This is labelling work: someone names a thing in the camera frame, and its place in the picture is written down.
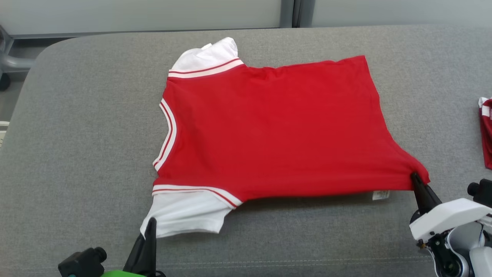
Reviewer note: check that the cream perforated laundry basket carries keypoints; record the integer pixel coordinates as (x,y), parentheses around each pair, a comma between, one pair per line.
(3,134)

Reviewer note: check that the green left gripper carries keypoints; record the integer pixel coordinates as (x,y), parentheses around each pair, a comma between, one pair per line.
(123,274)

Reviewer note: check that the red shorts with white band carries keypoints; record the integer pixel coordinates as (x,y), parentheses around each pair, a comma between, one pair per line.
(487,134)

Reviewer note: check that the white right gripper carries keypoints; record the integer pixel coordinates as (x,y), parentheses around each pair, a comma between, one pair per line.
(449,217)

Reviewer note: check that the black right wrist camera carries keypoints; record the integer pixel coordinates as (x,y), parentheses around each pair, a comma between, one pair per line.
(482,192)

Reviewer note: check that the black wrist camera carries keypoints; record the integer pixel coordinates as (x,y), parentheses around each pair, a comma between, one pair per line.
(482,192)
(80,263)

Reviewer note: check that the red shirt with white sleeves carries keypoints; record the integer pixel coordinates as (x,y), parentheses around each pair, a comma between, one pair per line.
(269,130)

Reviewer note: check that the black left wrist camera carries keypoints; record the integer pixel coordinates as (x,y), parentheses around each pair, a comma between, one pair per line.
(80,263)

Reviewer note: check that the grey metal tube frame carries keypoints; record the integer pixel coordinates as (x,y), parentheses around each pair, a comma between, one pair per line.
(15,61)

